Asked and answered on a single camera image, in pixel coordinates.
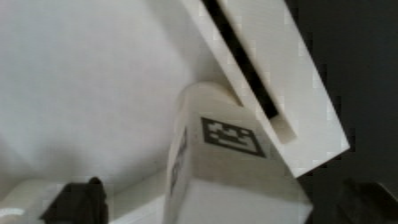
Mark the white square tabletop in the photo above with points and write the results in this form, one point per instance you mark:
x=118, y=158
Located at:
x=100, y=56

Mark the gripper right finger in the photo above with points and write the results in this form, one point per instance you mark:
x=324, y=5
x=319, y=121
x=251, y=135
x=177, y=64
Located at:
x=367, y=204

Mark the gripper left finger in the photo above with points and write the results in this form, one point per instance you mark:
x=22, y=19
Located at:
x=50, y=203

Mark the white U-shaped fence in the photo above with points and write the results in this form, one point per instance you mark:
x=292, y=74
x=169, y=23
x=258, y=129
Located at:
x=281, y=85

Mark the white table leg with tag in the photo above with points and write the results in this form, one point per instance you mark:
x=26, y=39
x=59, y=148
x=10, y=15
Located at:
x=230, y=183

